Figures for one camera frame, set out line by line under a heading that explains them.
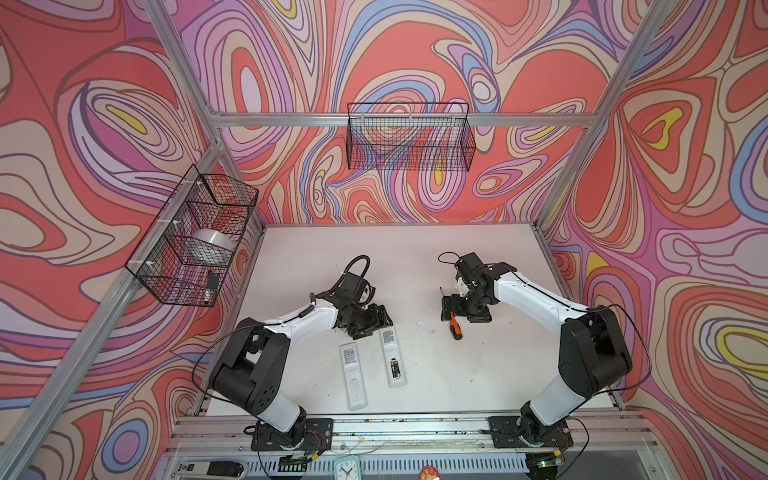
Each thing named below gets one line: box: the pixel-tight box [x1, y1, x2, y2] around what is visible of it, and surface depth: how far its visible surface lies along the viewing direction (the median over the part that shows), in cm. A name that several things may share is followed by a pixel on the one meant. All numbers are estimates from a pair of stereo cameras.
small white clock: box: [333, 454, 362, 480], surface depth 69 cm
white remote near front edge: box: [339, 342, 368, 411], surface depth 83 cm
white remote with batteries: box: [379, 325, 407, 388], surface depth 86 cm
